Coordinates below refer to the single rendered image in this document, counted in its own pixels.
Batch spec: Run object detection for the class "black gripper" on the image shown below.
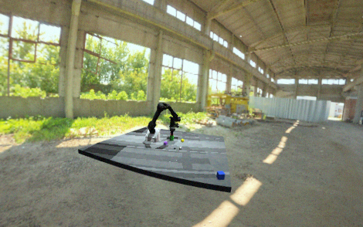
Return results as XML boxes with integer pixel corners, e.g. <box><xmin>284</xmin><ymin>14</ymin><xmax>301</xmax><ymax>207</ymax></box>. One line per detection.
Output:
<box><xmin>169</xmin><ymin>122</ymin><xmax>175</xmax><ymax>135</ymax></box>

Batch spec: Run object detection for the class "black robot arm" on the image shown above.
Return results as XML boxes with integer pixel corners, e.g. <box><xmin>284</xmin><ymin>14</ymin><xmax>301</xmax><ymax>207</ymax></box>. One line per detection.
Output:
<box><xmin>148</xmin><ymin>103</ymin><xmax>181</xmax><ymax>134</ymax></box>

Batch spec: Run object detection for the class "blue block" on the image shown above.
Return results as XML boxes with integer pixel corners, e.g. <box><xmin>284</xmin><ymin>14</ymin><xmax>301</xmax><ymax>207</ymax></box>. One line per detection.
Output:
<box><xmin>216</xmin><ymin>171</ymin><xmax>226</xmax><ymax>180</ymax></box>

